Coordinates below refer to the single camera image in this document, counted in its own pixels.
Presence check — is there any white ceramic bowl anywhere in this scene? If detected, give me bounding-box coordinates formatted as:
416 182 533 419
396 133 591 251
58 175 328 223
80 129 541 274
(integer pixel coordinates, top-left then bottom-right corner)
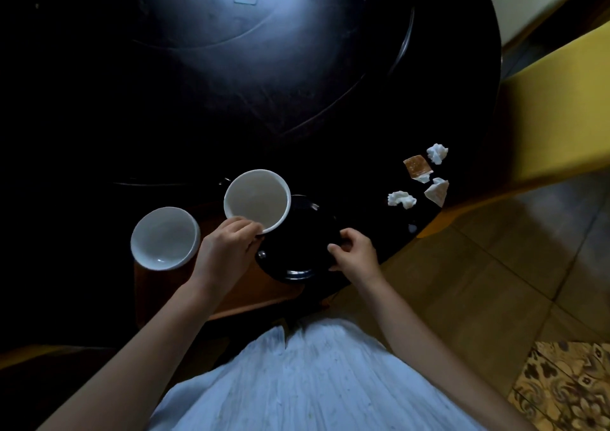
130 207 202 272
223 169 292 235

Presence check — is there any white pleated garment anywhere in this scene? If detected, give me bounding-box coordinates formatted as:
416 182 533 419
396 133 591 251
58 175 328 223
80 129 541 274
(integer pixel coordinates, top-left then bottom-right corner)
147 318 488 431

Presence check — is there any black round plate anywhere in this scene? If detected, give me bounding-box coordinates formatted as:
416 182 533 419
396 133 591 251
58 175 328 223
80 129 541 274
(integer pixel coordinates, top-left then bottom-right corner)
255 195 345 284

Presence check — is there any brown square wrapper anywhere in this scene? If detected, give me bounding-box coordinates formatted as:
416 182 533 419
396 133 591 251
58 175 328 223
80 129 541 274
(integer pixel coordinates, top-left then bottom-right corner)
403 154 434 184

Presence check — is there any folded white paper piece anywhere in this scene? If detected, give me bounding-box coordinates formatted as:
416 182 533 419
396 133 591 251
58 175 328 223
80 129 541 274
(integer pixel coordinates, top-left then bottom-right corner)
424 177 450 208

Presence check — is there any brown wooden tray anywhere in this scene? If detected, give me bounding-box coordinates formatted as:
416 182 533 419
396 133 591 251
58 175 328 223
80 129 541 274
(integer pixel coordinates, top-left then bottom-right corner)
134 202 306 327

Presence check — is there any crumpled white tissue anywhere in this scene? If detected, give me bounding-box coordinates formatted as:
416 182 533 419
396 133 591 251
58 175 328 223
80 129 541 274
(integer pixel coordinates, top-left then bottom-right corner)
387 190 417 210
426 143 449 166

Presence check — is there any person's left hand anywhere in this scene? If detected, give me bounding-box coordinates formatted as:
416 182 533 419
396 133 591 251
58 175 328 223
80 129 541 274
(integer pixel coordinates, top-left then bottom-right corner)
190 216 265 299

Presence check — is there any patterned floral rug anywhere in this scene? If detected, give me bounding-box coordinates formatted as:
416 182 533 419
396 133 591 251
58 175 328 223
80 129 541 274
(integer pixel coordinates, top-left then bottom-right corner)
506 340 610 431

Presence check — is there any yellow chair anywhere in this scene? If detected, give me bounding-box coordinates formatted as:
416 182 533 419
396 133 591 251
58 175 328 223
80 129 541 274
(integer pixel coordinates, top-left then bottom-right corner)
417 20 610 239

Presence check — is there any person's right hand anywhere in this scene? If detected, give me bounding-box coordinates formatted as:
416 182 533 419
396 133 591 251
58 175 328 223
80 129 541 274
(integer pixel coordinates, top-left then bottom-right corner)
327 228 383 284

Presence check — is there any person's left forearm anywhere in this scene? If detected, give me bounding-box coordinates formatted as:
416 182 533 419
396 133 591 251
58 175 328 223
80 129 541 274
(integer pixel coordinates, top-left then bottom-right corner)
37 278 225 431

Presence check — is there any dark glass turntable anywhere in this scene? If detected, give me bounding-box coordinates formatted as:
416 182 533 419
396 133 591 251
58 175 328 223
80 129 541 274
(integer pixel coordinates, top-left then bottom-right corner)
112 0 416 189

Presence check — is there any person's right forearm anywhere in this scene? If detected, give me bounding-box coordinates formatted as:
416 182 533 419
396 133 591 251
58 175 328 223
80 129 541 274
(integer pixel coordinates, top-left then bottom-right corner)
355 273 537 431

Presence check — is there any cream chair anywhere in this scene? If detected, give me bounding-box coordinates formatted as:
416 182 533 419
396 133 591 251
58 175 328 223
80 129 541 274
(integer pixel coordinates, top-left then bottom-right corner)
478 0 602 49

